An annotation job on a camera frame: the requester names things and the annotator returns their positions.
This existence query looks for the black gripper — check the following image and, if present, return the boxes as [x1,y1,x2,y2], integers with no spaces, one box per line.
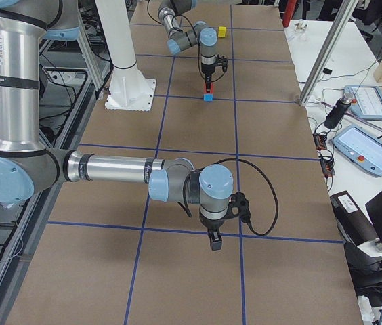
[200,54,228,91]
[199,206,235,251]

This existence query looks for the red cube block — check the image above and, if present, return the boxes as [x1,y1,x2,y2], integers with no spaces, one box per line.
[204,83,213,94]

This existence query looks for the blue cube block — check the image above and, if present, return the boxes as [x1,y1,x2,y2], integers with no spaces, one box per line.
[203,93,213,102]

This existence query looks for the yellow cube block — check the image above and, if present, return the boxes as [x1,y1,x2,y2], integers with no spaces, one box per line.
[217,26,227,38]

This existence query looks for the brown paper table cover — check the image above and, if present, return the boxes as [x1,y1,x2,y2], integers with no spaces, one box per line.
[14,0,365,325]

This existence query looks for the red fire extinguisher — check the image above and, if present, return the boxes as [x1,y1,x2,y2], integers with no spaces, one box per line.
[282,0,297,28]

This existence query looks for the black cylindrical device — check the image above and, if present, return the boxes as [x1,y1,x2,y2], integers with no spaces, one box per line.
[324,93,353,129]

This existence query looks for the orange circuit board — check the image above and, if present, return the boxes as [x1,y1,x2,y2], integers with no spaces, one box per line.
[313,133,335,179]

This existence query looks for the black box with label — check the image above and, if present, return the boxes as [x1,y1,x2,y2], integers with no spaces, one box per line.
[330,191,378,246]

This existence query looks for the far teach pendant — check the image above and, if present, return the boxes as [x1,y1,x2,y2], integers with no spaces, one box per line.
[344,85,382,121]

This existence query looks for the teach pendant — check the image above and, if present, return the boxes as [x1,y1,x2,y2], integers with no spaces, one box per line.
[333,125,382,177]
[344,85,382,121]

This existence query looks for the near teach pendant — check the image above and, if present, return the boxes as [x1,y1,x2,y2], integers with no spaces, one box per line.
[333,125,382,177]

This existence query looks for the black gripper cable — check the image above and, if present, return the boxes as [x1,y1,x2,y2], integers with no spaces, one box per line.
[177,158,280,236]
[146,0,226,82]

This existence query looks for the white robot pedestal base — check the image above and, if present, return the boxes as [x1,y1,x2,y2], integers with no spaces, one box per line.
[95,0,156,112]

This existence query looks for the aluminium diagonal frame post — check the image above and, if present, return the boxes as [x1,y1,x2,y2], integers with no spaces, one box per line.
[298,0,358,106]

